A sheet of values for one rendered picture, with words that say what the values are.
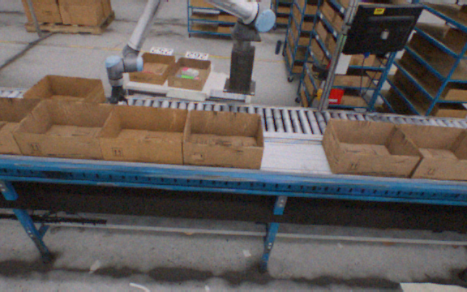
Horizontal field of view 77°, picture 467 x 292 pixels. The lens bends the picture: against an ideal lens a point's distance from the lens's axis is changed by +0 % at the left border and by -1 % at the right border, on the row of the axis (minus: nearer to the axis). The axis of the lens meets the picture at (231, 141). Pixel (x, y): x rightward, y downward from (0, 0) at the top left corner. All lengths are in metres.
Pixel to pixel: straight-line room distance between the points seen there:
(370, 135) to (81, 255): 2.03
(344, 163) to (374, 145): 0.41
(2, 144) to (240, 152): 1.14
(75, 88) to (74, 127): 0.59
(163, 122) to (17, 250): 1.42
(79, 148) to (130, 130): 0.33
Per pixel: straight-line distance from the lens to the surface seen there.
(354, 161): 1.59
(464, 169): 1.91
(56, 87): 2.50
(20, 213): 2.08
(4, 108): 2.06
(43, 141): 1.66
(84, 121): 1.88
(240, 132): 1.72
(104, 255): 2.35
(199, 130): 1.72
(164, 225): 2.06
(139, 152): 1.50
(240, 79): 2.41
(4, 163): 1.77
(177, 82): 2.44
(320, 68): 2.26
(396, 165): 1.70
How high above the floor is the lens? 1.95
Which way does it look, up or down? 39 degrees down
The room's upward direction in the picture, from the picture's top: 5 degrees clockwise
